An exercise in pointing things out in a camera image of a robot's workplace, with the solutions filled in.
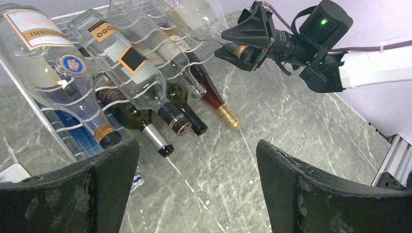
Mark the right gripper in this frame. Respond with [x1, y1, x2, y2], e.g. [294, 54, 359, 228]
[214, 1, 293, 76]

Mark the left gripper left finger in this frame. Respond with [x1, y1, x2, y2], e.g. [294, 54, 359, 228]
[0, 138, 139, 233]

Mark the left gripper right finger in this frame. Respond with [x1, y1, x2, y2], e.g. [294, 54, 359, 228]
[256, 140, 412, 233]

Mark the clear bottle gold cork cap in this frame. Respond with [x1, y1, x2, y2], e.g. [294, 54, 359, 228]
[152, 0, 237, 46]

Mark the clear bottle black orange label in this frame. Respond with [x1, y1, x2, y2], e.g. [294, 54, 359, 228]
[68, 9, 191, 136]

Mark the clear bottle blue seal label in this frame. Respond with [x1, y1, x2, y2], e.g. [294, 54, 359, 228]
[0, 3, 122, 149]

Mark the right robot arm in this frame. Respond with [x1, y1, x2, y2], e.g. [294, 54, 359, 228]
[214, 0, 412, 93]

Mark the blue bottle bottom row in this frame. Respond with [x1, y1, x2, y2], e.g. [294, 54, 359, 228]
[55, 110, 104, 157]

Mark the red wine bottle gold cap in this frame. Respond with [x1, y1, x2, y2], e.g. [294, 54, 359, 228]
[158, 23, 240, 129]

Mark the dark green bottle black cap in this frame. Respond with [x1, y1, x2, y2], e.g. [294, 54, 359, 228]
[167, 83, 208, 136]

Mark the dark bottle silver cap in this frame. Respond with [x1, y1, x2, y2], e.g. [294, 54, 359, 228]
[77, 48, 175, 158]

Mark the white paper card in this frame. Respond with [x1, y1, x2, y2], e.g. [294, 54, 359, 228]
[0, 163, 31, 183]

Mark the aluminium side rail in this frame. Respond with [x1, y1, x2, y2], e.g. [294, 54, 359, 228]
[371, 135, 412, 191]

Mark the white wire wine rack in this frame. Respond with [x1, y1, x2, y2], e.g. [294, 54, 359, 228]
[0, 0, 223, 163]

